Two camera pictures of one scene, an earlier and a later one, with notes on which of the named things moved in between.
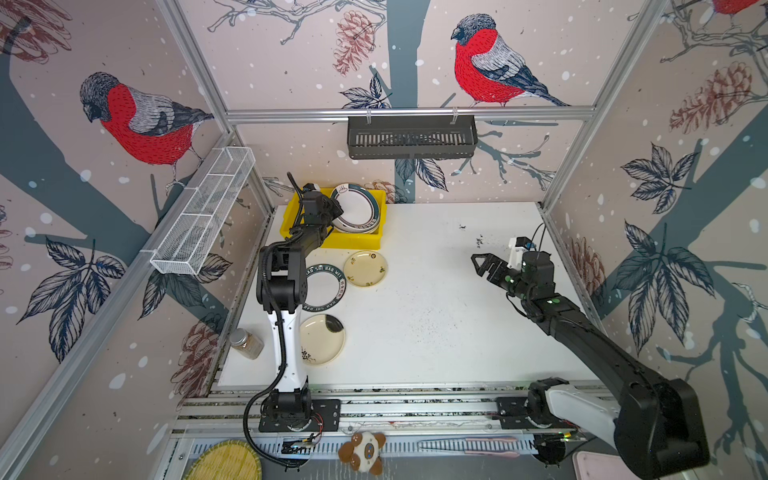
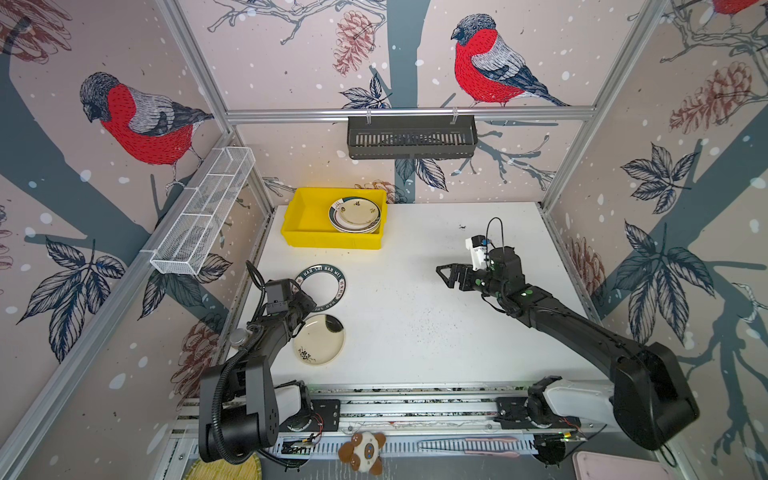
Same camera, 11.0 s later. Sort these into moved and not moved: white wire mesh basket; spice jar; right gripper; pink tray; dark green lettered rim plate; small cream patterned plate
Moved: small cream patterned plate; right gripper
Not moved: pink tray; white wire mesh basket; dark green lettered rim plate; spice jar
